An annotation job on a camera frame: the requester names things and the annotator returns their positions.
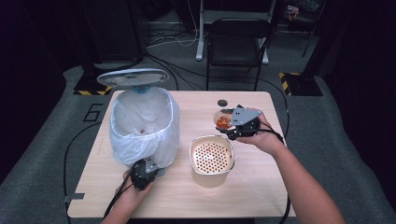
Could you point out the clear plastic cup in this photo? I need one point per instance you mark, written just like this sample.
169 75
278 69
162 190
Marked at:
221 122

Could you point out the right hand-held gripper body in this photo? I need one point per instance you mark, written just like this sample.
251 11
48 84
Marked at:
246 124

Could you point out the person's right hand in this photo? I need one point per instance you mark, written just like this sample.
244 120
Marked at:
267 140

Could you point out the white plastic trash bag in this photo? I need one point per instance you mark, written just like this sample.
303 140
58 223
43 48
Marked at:
140 151

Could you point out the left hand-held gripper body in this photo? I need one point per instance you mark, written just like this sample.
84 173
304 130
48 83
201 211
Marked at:
143 174

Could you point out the white metal desk frame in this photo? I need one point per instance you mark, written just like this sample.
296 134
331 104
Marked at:
200 37

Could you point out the black equipment cabinet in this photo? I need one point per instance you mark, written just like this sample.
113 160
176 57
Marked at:
115 28

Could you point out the beige container with strainer insert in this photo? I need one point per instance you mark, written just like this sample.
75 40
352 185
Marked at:
211 179

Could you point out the black metal stand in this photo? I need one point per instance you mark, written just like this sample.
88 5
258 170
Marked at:
313 31

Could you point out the blue-grey pedal trash can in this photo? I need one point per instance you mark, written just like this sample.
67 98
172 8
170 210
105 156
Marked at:
134 76

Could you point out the grey tape piece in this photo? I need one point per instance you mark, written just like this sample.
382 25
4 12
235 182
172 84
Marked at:
74 197

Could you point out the black folding chair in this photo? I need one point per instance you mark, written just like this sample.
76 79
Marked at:
238 46

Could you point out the hazard-striped black stand base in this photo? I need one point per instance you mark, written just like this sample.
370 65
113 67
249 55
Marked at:
303 85
90 85

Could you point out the person's left hand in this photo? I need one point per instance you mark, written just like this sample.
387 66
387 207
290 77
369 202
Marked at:
129 196

